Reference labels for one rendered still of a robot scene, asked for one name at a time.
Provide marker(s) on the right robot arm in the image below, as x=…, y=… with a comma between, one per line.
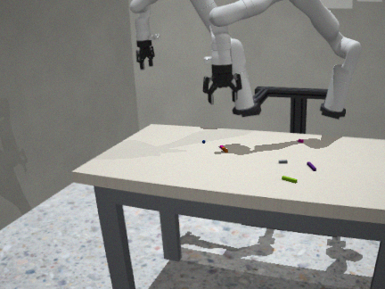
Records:
x=203, y=8

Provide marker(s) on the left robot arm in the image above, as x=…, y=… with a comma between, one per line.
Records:
x=322, y=20

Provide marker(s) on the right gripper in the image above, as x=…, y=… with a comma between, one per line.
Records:
x=144, y=52

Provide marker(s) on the lime green rod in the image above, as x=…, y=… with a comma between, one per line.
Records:
x=293, y=180

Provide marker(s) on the purple rod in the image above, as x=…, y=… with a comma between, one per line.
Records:
x=311, y=166

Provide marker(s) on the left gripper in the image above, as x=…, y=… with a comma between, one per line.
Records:
x=222, y=76

